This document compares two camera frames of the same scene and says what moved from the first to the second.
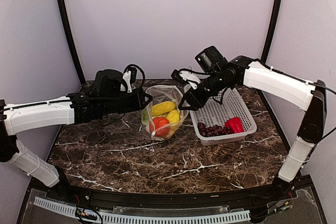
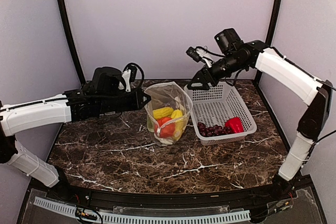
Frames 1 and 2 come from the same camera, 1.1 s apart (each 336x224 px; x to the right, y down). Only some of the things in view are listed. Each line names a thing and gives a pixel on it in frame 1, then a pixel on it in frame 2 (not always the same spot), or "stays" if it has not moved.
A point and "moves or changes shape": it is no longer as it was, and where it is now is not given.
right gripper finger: (185, 108) to (200, 81)
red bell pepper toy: (235, 124) stays
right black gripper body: (216, 83) to (232, 65)
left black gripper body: (114, 104) stays
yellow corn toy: (163, 107) moves or changes shape
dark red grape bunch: (206, 131) stays
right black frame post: (275, 15) stays
